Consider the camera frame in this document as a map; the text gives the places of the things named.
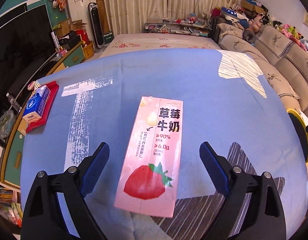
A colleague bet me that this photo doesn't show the blue patterned tablecloth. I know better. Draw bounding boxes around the blue patterned tablecloth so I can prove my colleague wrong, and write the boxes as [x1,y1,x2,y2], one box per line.
[20,49,308,239]

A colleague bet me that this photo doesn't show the beige sofa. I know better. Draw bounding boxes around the beige sofa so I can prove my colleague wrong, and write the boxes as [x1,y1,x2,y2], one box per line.
[214,23,308,118]

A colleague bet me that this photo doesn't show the black curved television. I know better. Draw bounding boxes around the black curved television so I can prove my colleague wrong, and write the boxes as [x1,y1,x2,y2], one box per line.
[0,5,56,117]

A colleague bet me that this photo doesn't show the blue tissue pack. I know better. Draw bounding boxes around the blue tissue pack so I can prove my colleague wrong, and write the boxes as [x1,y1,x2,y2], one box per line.
[23,85,50,123]

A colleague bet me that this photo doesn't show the row of plush toys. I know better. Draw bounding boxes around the row of plush toys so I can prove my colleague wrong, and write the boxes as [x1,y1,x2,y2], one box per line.
[249,13,308,59]

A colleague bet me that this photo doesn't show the grey neck pillow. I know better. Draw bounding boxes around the grey neck pillow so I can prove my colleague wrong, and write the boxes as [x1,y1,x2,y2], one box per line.
[243,29,256,44]

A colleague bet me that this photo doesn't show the cluttered glass low table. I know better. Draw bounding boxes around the cluttered glass low table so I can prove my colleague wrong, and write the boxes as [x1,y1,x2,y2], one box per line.
[144,18,211,37]

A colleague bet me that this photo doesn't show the yellow rimmed dark trash bin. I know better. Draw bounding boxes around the yellow rimmed dark trash bin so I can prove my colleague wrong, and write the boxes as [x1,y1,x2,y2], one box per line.
[287,108,308,165]

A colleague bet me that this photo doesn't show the small water bottle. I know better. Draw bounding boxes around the small water bottle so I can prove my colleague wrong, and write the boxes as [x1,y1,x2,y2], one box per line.
[6,93,21,113]

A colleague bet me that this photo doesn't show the pink strawberry milk carton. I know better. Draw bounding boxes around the pink strawberry milk carton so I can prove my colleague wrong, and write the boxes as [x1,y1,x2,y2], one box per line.
[114,96,183,218]

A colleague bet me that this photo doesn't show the stacked cardboard boxes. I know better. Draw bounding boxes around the stacked cardboard boxes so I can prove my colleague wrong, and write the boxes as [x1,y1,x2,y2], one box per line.
[240,0,268,16]

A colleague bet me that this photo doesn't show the black tower fan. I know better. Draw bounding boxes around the black tower fan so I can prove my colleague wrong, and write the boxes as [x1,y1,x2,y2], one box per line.
[88,2,105,49]

